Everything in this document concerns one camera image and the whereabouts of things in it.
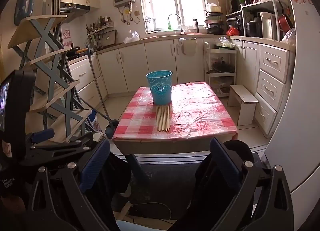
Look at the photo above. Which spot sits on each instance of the chrome curved faucet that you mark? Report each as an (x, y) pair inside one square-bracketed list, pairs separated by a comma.
[(178, 20)]

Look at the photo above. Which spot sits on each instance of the clear container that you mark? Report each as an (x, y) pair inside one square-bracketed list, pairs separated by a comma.
[(150, 24)]

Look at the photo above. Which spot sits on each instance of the white hanging waste bin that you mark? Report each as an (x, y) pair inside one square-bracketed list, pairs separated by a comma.
[(187, 47)]

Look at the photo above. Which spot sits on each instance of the cream lower kitchen cabinets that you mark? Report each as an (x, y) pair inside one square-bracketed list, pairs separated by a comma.
[(150, 63)]

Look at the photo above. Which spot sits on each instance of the white plastic bag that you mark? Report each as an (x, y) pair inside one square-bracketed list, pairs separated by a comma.
[(132, 37)]

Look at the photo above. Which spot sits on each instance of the blue hanging holder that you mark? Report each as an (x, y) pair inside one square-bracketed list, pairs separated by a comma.
[(23, 8)]

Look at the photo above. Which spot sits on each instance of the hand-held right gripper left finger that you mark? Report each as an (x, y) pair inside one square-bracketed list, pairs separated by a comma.
[(96, 167)]

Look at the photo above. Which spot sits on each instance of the grey hanging tray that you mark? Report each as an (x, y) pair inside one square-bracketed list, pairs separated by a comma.
[(108, 37)]

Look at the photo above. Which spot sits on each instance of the white electric thermos pot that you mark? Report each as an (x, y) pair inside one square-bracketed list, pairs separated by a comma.
[(268, 24)]

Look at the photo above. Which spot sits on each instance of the range hood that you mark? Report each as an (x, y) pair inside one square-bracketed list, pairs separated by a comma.
[(75, 8)]

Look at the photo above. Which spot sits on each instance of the bag of vegetables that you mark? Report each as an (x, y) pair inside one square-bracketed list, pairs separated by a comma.
[(225, 42)]

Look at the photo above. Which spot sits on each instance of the grey sliding door frame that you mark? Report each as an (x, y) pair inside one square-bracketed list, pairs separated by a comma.
[(51, 8)]

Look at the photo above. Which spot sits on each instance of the dish rack with dishes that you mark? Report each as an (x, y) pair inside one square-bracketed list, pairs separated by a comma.
[(213, 18)]

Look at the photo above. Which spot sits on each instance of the red plastic bag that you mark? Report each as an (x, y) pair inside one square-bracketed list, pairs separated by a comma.
[(232, 31)]

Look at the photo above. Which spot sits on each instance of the green bottle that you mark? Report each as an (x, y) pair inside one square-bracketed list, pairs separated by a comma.
[(170, 25)]

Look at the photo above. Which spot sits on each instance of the row of wooden chopsticks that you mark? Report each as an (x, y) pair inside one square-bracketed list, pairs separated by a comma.
[(163, 118)]

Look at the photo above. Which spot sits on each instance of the white kitchen shelf unit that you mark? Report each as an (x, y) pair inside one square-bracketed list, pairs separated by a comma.
[(262, 5)]

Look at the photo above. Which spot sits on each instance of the teal perforated plastic bin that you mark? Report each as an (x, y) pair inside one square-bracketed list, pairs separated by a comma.
[(160, 88)]

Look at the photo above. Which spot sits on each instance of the black wok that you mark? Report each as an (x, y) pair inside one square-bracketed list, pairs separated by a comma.
[(73, 52)]

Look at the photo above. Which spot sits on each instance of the stacked folding wooden chairs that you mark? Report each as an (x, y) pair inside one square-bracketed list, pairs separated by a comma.
[(50, 70)]

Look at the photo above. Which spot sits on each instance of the small wooden stool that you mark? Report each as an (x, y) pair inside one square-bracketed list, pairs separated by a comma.
[(243, 98)]

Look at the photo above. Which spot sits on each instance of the white storage cart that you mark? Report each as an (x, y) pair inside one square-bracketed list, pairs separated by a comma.
[(221, 58)]

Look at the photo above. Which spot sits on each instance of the red checked plastic tablecloth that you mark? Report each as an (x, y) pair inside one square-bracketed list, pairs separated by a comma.
[(195, 111)]

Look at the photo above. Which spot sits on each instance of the wall utensil rack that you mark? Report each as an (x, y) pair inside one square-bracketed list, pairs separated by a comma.
[(98, 27)]

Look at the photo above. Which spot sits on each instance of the red pot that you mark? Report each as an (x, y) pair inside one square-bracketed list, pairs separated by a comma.
[(285, 22)]

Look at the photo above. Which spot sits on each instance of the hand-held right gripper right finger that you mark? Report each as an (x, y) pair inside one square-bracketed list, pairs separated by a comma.
[(225, 163)]

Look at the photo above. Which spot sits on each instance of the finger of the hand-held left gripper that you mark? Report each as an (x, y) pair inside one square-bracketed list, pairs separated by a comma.
[(43, 135), (62, 148)]

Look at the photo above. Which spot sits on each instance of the pink wall sticker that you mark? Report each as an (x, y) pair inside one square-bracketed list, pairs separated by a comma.
[(67, 35)]

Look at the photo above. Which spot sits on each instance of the floral bucket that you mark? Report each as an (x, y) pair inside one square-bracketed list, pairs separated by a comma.
[(94, 122)]

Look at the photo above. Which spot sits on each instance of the dark faucet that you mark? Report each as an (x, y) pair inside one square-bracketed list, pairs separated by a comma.
[(196, 25)]

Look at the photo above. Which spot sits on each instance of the white refrigerator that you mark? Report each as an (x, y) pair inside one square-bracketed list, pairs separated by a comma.
[(300, 96)]

